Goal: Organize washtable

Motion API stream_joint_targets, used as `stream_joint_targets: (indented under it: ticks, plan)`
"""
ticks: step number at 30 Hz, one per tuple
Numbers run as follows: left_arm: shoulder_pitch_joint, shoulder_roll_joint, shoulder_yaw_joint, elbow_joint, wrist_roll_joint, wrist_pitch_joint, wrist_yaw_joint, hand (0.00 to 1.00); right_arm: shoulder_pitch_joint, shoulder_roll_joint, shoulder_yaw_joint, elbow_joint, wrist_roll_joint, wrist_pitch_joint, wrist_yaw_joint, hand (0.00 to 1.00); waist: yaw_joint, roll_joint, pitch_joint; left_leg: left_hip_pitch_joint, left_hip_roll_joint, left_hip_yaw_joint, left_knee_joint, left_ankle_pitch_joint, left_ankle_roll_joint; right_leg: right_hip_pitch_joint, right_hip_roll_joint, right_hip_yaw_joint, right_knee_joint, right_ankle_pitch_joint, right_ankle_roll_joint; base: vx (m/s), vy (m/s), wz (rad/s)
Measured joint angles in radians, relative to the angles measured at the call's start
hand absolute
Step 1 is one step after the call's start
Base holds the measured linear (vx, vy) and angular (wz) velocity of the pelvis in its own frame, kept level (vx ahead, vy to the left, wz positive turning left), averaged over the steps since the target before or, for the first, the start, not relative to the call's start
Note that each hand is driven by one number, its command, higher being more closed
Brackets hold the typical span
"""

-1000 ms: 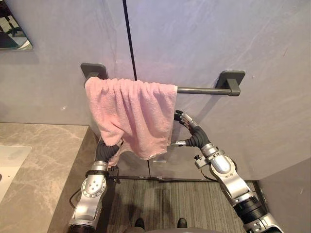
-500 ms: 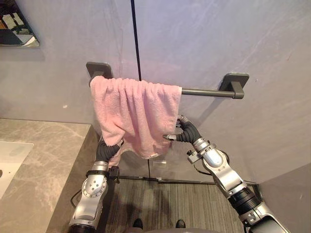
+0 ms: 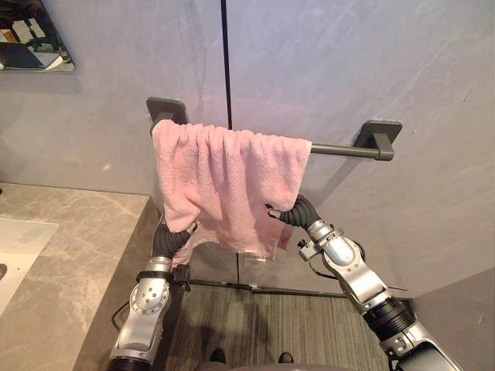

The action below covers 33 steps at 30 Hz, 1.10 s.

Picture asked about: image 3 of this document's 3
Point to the robot dark right foot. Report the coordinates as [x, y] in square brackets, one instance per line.
[285, 358]

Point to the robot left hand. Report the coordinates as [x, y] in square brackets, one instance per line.
[167, 241]

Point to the robot dark left foot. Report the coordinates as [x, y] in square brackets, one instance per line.
[218, 355]

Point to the dark grey towel bar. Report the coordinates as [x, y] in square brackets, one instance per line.
[348, 150]

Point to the sink drain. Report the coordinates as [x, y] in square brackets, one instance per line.
[1, 270]

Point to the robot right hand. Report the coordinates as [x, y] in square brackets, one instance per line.
[297, 213]

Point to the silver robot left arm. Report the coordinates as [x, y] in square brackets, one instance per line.
[145, 309]

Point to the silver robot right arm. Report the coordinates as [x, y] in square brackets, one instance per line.
[371, 286]

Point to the white sink basin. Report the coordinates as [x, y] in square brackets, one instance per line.
[19, 255]

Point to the robot dark foot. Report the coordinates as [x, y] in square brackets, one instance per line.
[218, 355]
[285, 358]

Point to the pink terry towel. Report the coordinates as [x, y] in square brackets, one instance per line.
[228, 181]

